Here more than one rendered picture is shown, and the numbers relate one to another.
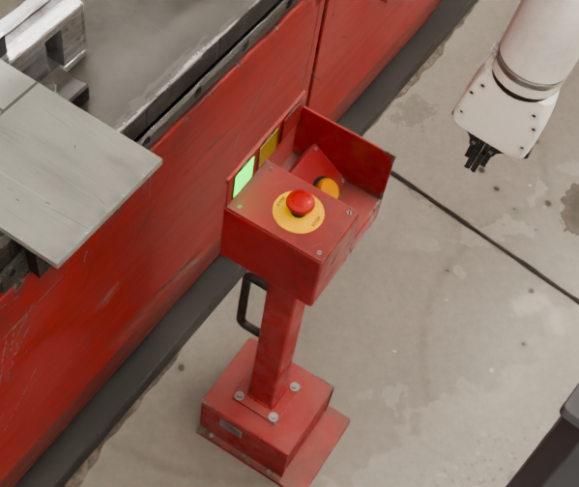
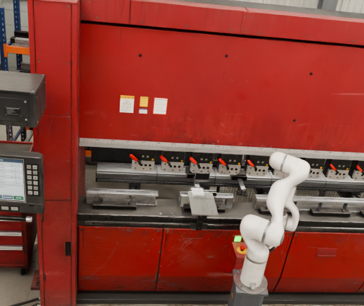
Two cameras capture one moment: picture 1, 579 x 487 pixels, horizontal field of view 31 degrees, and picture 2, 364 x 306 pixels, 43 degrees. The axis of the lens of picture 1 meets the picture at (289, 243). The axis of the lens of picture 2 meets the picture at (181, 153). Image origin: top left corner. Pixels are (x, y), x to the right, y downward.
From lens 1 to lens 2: 2.24 m
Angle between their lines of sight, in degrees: 47
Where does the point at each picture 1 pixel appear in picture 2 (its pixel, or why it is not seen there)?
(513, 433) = not seen: outside the picture
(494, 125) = not seen: hidden behind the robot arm
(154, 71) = (238, 215)
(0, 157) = (199, 201)
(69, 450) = (188, 297)
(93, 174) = (208, 210)
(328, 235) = (242, 255)
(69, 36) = (228, 201)
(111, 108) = (226, 215)
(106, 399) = (203, 296)
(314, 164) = not seen: hidden behind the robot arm
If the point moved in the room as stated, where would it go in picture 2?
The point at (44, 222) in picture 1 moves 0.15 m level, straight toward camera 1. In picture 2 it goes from (195, 210) to (183, 220)
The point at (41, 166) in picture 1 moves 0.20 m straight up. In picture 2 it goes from (203, 206) to (206, 181)
